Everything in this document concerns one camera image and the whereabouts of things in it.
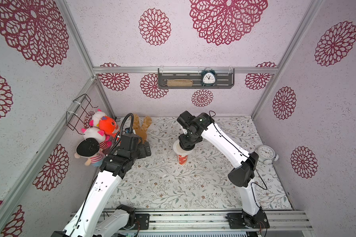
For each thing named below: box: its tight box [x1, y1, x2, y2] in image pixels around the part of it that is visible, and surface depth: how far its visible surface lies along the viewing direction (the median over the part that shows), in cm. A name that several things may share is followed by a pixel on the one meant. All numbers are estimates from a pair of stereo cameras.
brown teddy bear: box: [133, 113, 153, 144], surface depth 106 cm
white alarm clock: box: [256, 145, 279, 166], surface depth 96 cm
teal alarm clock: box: [200, 70, 217, 87], surface depth 92 cm
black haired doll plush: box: [74, 137, 105, 168], surface depth 78 cm
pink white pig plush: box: [81, 126, 112, 150], surface depth 87 cm
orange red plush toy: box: [98, 116, 119, 135], surface depth 89 cm
